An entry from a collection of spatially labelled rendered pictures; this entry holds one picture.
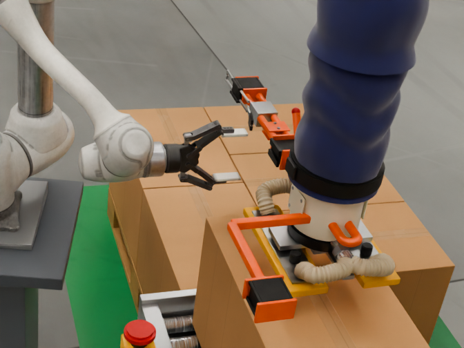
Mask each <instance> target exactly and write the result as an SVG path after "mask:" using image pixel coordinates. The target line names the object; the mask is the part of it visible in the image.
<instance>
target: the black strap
mask: <svg viewBox="0 0 464 348"><path fill-rule="evenodd" d="M285 170H286V172H287V173H288V175H289V177H290V178H291V179H292V180H295V181H296V182H297V183H299V184H300V185H302V186H303V187H305V188H306V189H309V190H310V191H313V192H314V193H317V194H320V195H324V196H327V197H334V198H339V199H355V198H361V197H365V196H368V195H371V194H372V193H374V192H376V191H377V190H378V189H379V188H380V185H381V184H382V180H383V175H384V172H385V164H384V162H383V163H382V166H381V168H380V170H379V172H378V174H377V176H376V177H375V178H374V179H372V180H369V181H367V182H363V183H358V184H350V183H340V182H334V181H331V180H328V179H325V178H323V177H320V176H318V175H315V174H313V173H312V172H311V171H309V170H307V169H306V168H305V167H304V166H302V165H301V164H300V163H299V162H298V160H297V158H296V155H295V153H294V144H293V145H292V147H291V149H290V151H289V156H288V158H287V161H286V165H285Z"/></svg>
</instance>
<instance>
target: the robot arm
mask: <svg viewBox="0 0 464 348"><path fill-rule="evenodd" d="M0 25H1V26H2V27H3V28H4V29H5V30H6V31H7V32H8V33H9V34H10V35H11V36H12V37H13V39H14V40H15V41H16V42H17V72H18V102H17V103H16V104H15V105H14V106H13V107H12V108H11V110H10V116H9V118H8V121H7V124H6V127H5V131H4V132H2V133H1V132H0V231H9V232H17V231H19V229H20V224H19V221H18V220H19V203H20V200H21V199H22V192H21V191H18V190H17V189H18V188H19V187H20V186H21V185H22V184H23V183H24V181H25V180H26V179H27V178H29V177H31V176H33V175H35V174H37V173H39V172H41V171H42V170H44V169H46V168H48V167H49V166H50V165H52V164H54V163H55V162H56V161H58V160H59V159H60V158H62V157H63V156H64V155H65V154H66V153H67V151H68V150H69V148H70V147H71V145H72V143H73V140H74V138H75V130H74V127H73V123H72V122H71V120H70V118H69V117H68V116H67V114H65V113H64V112H63V111H61V109H60V108H59V107H58V105H56V104H55V103H54V102H53V80H55V81H56V82H57V83H58V84H59V85H60V86H61V87H62V88H63V89H64V90H65V91H66V92H67V93H69V94H70V95H71V96H72V97H73V98H74V99H75V100H76V101H77V102H78V103H79V104H80V105H81V106H82V107H83V109H84V110H85V111H86V112H87V114H88V116H89V117H90V118H91V120H92V122H93V125H94V127H95V134H94V137H93V139H94V141H95V143H92V144H89V145H87V146H85V147H83V148H81V150H80V153H79V170H80V172H81V175H82V177H83V178H84V179H86V180H90V181H94V182H107V183H108V182H127V181H131V180H134V179H137V178H141V177H143V178H146V177H161V176H163V174H164V173H178V172H180V174H178V177H179V179H180V182H188V183H190V184H193V185H196V186H198V187H201V188H203V189H206V190H208V191H211V190H212V189H213V188H212V187H213V185H214V184H223V183H226V181H234V180H241V177H240V176H239V174H238V172H233V173H214V174H213V176H211V175H210V174H208V173H207V172H206V171H205V170H203V169H202V168H200V167H199V166H198V164H199V160H198V159H199V156H200V151H201V150H202V149H203V148H204V147H205V146H207V145H208V144H210V143H211V142H212V141H213V140H215V139H216V138H218V137H219V136H222V137H247V136H248V133H247V131H246V130H245V128H233V127H232V126H225V127H222V126H221V124H220V123H219V121H218V120H215V121H213V122H211V123H209V124H207V125H205V126H202V127H200V128H198V129H196V130H193V131H191V132H186V133H183V137H184V143H183V144H164V145H163V144H162V143H161V142H154V141H153V138H152V136H151V134H150V133H149V132H148V130H147V129H146V128H144V127H143V126H142V125H141V124H139V123H138V122H137V121H135V120H134V119H133V118H132V117H131V116H130V115H129V114H125V113H121V112H119V111H118V110H116V109H115V108H114V107H113V106H112V105H111V104H110V102H109V101H108V100H107V99H106V98H105V97H104V96H103V95H102V94H101V93H100V92H99V91H98V90H97V89H96V88H95V87H94V85H93V84H91V83H90V82H89V81H88V80H87V79H86V78H85V77H84V76H83V75H82V74H81V73H80V72H79V71H78V70H77V69H76V68H75V67H74V66H73V65H72V64H71V63H70V62H69V61H68V60H67V59H66V58H65V57H64V56H63V55H62V54H61V53H60V52H59V51H58V50H57V49H56V48H55V47H54V33H55V0H0ZM201 137H202V138H201ZM199 138H200V139H199ZM196 139H199V140H196ZM193 140H196V141H194V142H193V143H192V144H189V142H192V141H193ZM196 147H197V148H196ZM189 170H192V171H193V172H194V173H197V174H198V175H199V176H201V177H202V178H204V179H205V180H206V181H205V180H202V179H200V178H198V177H195V176H192V175H189V174H187V173H186V172H187V171H189Z"/></svg>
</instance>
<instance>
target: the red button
mask: <svg viewBox="0 0 464 348"><path fill-rule="evenodd" d="M124 337H125V339H126V340H127V341H128V342H129V343H130V344H131V345H132V346H133V347H134V348H145V347H146V346H147V344H150V343H151V342H153V341H154V339H155V337H156V328H155V326H154V325H153V324H152V323H150V322H148V321H146V320H133V321H131V322H129V323H128V324H127V325H126V326H125V327H124Z"/></svg>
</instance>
